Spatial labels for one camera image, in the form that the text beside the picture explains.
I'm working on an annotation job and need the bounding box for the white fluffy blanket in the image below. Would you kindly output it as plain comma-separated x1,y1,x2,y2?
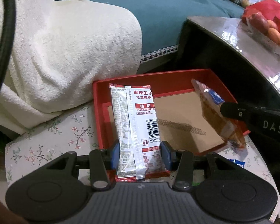
0,0,142,134

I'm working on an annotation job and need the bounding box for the clear brown snack packet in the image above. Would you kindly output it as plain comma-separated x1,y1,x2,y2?
191,79,246,149

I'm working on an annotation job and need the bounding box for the red plastic bag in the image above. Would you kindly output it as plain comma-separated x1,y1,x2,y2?
241,0,280,47

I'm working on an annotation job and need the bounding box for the white red spicy snack packet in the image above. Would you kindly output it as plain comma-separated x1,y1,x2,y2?
109,84,169,181

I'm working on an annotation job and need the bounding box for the black cable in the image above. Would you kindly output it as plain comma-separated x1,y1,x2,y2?
0,0,17,115

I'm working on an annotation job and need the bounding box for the red cardboard box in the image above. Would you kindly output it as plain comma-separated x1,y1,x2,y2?
93,69,236,155

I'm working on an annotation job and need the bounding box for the teal sofa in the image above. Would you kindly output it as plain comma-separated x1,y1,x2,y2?
45,0,246,74

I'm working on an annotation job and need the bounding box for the floral tablecloth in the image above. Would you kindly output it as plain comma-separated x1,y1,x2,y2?
5,101,280,222

